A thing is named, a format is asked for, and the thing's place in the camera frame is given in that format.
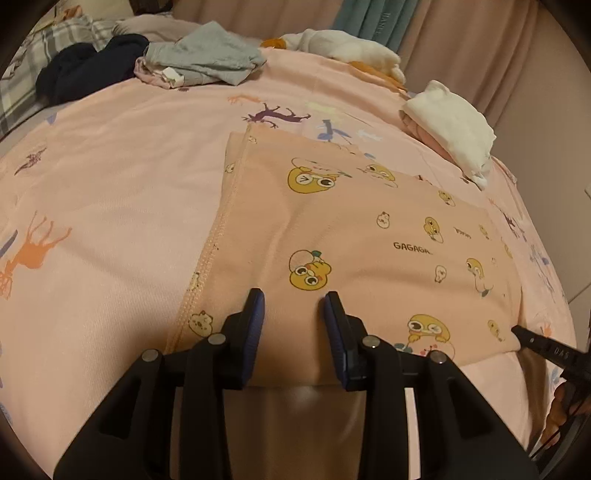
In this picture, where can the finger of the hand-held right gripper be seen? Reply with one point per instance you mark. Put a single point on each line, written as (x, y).
(531, 340)

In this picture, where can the teal curtain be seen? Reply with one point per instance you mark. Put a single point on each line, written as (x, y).
(374, 18)

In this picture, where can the pink folded garment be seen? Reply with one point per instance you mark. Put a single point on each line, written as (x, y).
(427, 134)

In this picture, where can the beige curtain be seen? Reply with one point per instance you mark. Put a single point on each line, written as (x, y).
(508, 55)
(254, 16)

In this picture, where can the person's right hand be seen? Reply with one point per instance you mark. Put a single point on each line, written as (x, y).
(559, 410)

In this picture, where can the navy garment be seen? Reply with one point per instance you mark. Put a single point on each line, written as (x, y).
(87, 64)

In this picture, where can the grey garment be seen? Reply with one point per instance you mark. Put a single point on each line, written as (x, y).
(207, 53)

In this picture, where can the cream folded garment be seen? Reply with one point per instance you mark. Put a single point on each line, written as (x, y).
(452, 120)

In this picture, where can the mauve cloth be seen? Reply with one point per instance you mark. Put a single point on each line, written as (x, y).
(147, 25)

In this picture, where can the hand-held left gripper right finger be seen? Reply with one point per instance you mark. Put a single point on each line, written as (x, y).
(333, 337)

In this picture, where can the pink animal print blanket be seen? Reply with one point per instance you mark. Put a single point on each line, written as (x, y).
(115, 207)

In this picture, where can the white orange plush toy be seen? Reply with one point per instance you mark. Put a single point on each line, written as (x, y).
(341, 46)

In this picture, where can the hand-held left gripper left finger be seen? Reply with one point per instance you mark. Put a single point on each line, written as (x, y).
(254, 332)

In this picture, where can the pink duck print garment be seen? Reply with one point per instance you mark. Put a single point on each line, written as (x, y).
(369, 221)

